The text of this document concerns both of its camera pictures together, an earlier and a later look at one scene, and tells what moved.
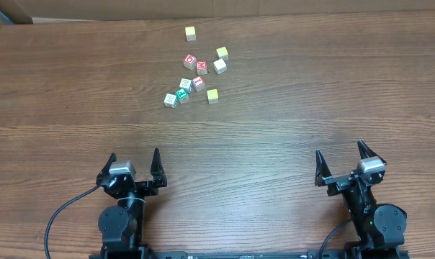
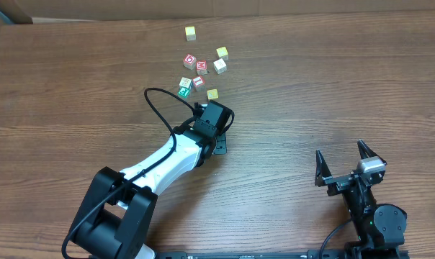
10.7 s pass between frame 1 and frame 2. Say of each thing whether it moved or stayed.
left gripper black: moved
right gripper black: stayed
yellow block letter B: stayed
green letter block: stayed
